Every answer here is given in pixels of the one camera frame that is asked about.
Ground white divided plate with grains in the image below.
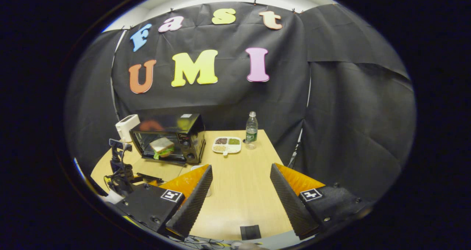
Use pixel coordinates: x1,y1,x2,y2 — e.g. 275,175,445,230
212,136,242,157

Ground white toaster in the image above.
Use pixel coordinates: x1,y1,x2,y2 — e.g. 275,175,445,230
115,114,141,143

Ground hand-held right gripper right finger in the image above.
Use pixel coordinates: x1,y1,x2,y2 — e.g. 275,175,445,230
270,163,370,240

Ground black electric oven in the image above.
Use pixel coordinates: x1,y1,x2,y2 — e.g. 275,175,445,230
129,113,206,183

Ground clear water bottle green label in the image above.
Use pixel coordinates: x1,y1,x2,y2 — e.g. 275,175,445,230
245,111,259,150

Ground white rectangular tray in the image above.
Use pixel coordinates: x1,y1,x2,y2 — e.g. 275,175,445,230
191,164,213,198

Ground black backdrop cloth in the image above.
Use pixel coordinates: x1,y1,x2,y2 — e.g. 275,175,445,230
64,2,417,203

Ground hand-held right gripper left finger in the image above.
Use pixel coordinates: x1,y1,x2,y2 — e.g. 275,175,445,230
114,164,214,240

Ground sandwich with lettuce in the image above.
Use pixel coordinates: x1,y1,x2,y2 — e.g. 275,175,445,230
149,137,176,160

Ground black square pad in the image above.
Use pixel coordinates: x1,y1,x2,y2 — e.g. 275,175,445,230
240,224,262,241

